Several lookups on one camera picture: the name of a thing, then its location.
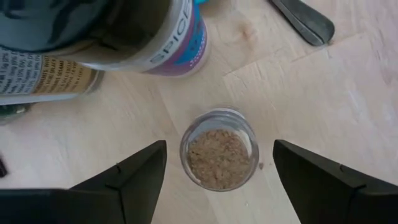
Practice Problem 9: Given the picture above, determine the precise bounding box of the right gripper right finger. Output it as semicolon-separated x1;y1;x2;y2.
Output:
273;139;389;224

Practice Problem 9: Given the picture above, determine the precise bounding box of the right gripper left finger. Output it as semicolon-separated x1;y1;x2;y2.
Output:
70;140;168;224

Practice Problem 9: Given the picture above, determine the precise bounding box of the small glass spice jar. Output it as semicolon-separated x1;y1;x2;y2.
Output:
179;107;261;192

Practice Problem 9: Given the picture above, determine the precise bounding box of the spice jar purple label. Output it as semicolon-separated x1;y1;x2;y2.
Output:
77;0;210;78

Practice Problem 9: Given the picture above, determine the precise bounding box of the spice jar tan top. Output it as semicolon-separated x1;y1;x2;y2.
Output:
0;0;109;106

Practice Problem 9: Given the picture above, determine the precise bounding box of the black spoon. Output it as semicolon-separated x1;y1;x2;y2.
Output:
269;0;336;47

